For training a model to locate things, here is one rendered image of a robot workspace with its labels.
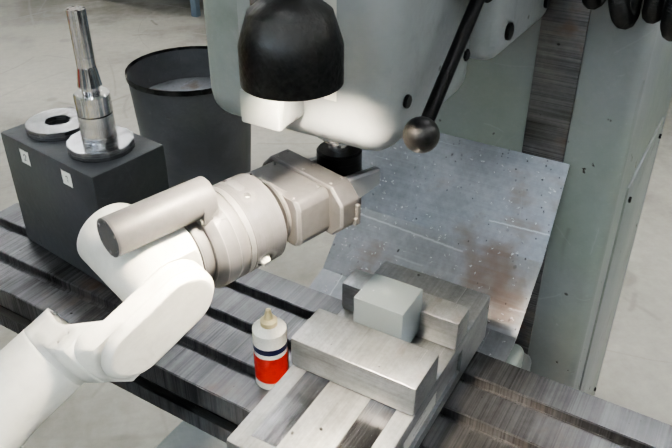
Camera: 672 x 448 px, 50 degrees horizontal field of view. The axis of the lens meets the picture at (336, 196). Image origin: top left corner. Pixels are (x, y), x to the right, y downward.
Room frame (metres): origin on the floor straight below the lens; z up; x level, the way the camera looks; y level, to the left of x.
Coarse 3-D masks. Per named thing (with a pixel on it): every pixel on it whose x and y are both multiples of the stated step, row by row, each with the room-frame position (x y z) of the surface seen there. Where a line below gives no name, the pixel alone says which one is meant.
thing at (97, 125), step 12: (84, 108) 0.87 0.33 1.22; (96, 108) 0.87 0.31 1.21; (108, 108) 0.88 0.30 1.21; (84, 120) 0.87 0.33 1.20; (96, 120) 0.87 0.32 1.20; (108, 120) 0.88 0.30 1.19; (84, 132) 0.87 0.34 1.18; (96, 132) 0.87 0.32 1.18; (108, 132) 0.87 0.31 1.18; (96, 144) 0.87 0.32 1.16
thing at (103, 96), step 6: (78, 90) 0.89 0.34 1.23; (102, 90) 0.89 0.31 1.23; (108, 90) 0.89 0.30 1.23; (78, 96) 0.87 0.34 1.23; (84, 96) 0.87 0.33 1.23; (90, 96) 0.87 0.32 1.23; (96, 96) 0.87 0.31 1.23; (102, 96) 0.88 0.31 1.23; (108, 96) 0.88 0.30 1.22; (78, 102) 0.87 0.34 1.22; (84, 102) 0.87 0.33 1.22; (90, 102) 0.87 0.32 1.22; (96, 102) 0.87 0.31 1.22; (102, 102) 0.87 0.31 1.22
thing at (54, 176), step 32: (32, 128) 0.92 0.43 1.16; (64, 128) 0.92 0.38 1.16; (32, 160) 0.89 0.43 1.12; (64, 160) 0.85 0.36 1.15; (96, 160) 0.84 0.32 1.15; (128, 160) 0.85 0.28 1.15; (160, 160) 0.89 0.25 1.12; (32, 192) 0.91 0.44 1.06; (64, 192) 0.85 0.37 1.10; (96, 192) 0.81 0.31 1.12; (128, 192) 0.84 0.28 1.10; (32, 224) 0.92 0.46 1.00; (64, 224) 0.86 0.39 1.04; (64, 256) 0.88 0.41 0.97
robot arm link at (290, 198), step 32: (288, 160) 0.64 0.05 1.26; (224, 192) 0.55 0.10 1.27; (256, 192) 0.56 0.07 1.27; (288, 192) 0.58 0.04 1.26; (320, 192) 0.59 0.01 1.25; (352, 192) 0.59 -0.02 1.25; (256, 224) 0.53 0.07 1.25; (288, 224) 0.57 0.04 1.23; (320, 224) 0.58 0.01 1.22; (256, 256) 0.52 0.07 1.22
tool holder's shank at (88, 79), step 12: (72, 12) 0.88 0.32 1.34; (84, 12) 0.89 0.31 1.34; (72, 24) 0.88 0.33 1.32; (84, 24) 0.88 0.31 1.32; (72, 36) 0.88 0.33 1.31; (84, 36) 0.88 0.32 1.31; (84, 48) 0.88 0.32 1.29; (84, 60) 0.88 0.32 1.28; (84, 72) 0.88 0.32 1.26; (96, 72) 0.89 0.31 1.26; (84, 84) 0.87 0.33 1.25; (96, 84) 0.88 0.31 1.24
